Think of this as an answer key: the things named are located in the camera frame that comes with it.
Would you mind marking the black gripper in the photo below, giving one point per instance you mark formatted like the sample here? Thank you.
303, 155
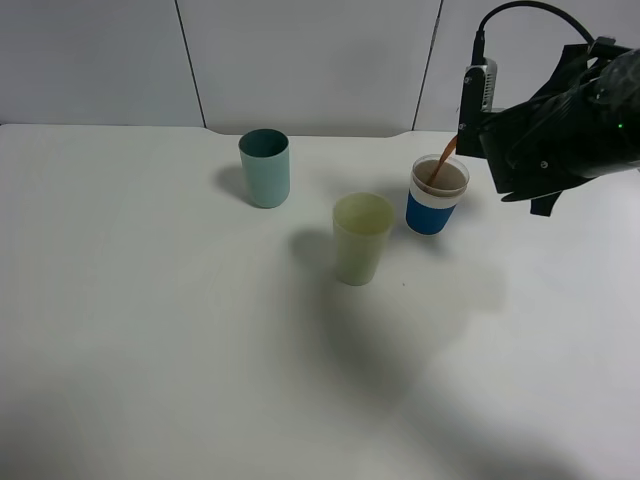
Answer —
582, 124

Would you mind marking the clear drink bottle pink label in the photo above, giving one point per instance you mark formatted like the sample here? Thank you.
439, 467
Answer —
450, 148

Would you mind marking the clear cup with blue sleeve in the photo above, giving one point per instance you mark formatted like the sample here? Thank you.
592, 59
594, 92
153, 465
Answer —
430, 203

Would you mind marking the pale green plastic cup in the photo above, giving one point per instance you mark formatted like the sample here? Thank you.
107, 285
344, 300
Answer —
362, 223

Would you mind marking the teal plastic cup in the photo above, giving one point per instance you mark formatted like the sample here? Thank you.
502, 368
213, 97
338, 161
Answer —
265, 159

